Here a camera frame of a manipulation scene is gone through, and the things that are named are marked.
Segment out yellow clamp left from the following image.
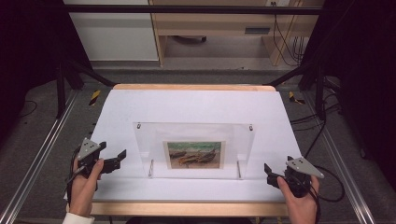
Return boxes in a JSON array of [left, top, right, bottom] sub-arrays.
[[88, 89, 102, 106]]

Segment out black metal stand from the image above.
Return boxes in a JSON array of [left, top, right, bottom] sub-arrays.
[[55, 59, 117, 119], [266, 62, 327, 120]]

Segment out yellow clamp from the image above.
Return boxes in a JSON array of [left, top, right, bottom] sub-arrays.
[[288, 91, 306, 105], [88, 89, 102, 106]]

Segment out thin black floor cable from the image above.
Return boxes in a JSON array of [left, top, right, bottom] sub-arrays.
[[18, 100, 38, 119]]

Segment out right hand-held gripper black cable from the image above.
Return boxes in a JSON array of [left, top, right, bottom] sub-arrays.
[[306, 165, 346, 224]]

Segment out hand-held gripper black cable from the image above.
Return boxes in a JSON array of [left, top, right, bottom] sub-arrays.
[[64, 147, 87, 208], [306, 165, 346, 224]]

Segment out person's right hand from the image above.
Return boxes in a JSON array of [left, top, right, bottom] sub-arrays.
[[276, 175, 321, 224]]

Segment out black floor cables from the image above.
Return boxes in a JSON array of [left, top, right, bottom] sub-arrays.
[[289, 77, 344, 161]]

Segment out yellow clamp right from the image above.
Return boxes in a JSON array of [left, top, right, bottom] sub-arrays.
[[288, 91, 306, 105]]

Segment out wooden table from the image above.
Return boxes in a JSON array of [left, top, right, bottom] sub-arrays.
[[65, 83, 289, 217]]

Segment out black horizontal frame bar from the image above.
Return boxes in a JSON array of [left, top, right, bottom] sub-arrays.
[[62, 4, 323, 16]]

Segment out left hand-held gripper black cable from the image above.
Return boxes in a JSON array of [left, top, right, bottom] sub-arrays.
[[64, 147, 87, 208]]

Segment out boats picture card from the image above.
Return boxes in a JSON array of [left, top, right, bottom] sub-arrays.
[[163, 140, 227, 171]]

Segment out wooden desk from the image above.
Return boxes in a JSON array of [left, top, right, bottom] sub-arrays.
[[148, 0, 325, 67]]

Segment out person's left hand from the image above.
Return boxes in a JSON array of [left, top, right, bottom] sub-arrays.
[[68, 158, 106, 217]]

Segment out black hanging desk cables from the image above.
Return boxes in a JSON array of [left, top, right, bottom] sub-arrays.
[[271, 1, 305, 67]]

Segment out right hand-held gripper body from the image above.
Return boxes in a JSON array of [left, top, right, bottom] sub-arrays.
[[283, 155, 325, 199]]

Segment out white cabinet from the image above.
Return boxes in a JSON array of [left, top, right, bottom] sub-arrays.
[[63, 0, 160, 62]]

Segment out black curtain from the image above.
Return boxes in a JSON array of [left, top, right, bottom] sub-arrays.
[[306, 0, 396, 191], [0, 0, 92, 141]]

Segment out aluminium rail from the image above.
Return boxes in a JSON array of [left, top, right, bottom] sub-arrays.
[[0, 90, 79, 224], [303, 91, 376, 224]]

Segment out white board sheet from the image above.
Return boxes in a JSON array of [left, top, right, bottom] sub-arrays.
[[64, 89, 303, 203]]

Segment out grey desk label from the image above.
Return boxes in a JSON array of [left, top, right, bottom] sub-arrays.
[[244, 27, 271, 35]]

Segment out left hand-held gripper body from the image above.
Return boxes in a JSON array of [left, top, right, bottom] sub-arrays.
[[76, 137, 108, 179]]

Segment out clear acrylic photo frame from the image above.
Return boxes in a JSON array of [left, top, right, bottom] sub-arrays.
[[133, 121, 256, 181]]

